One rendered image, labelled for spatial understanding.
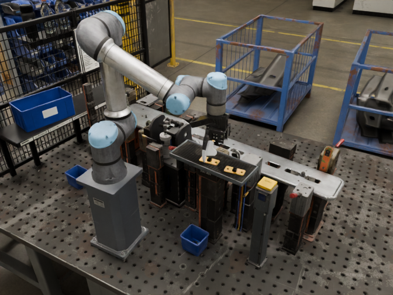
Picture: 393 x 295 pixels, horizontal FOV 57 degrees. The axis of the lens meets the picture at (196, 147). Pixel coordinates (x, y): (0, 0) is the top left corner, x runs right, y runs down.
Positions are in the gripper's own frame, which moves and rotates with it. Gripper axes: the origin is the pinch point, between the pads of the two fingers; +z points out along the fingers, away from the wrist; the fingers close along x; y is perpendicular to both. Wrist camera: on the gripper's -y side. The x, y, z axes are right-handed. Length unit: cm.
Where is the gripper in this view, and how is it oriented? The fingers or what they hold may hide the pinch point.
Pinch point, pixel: (210, 153)
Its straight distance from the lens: 154.6
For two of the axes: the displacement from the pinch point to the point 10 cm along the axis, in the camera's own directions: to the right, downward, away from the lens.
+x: 4.4, -4.9, 7.5
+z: 0.0, 8.3, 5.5
